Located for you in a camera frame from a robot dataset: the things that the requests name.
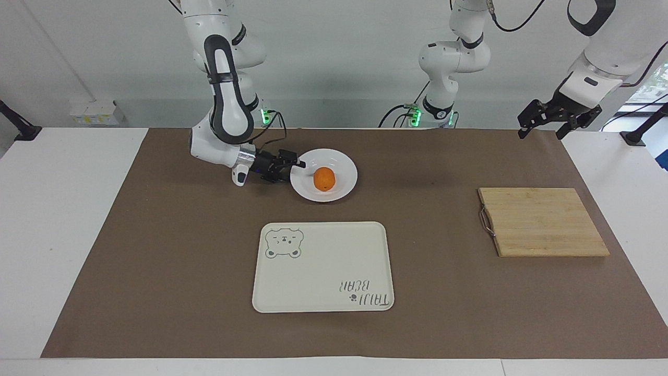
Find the cream tray with bear print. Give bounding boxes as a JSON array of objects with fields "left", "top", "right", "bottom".
[{"left": 252, "top": 221, "right": 395, "bottom": 313}]

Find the wooden cutting board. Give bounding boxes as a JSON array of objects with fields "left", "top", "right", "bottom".
[{"left": 478, "top": 187, "right": 611, "bottom": 257}]

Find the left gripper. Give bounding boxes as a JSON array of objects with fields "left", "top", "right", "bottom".
[{"left": 517, "top": 87, "right": 603, "bottom": 140}]

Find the white round plate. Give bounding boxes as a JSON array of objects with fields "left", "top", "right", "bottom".
[{"left": 290, "top": 149, "right": 359, "bottom": 203}]

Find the orange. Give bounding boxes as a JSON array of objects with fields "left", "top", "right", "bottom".
[{"left": 314, "top": 167, "right": 336, "bottom": 192}]

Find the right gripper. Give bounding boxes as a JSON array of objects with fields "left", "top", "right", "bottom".
[{"left": 252, "top": 149, "right": 307, "bottom": 184}]

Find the black stand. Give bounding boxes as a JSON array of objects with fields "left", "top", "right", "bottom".
[
  {"left": 620, "top": 102, "right": 668, "bottom": 147},
  {"left": 0, "top": 99, "right": 43, "bottom": 142}
]

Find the black cable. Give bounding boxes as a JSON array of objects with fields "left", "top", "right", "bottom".
[
  {"left": 620, "top": 43, "right": 668, "bottom": 88},
  {"left": 600, "top": 93, "right": 668, "bottom": 132},
  {"left": 487, "top": 0, "right": 547, "bottom": 33},
  {"left": 250, "top": 109, "right": 288, "bottom": 153},
  {"left": 378, "top": 81, "right": 432, "bottom": 129}
]

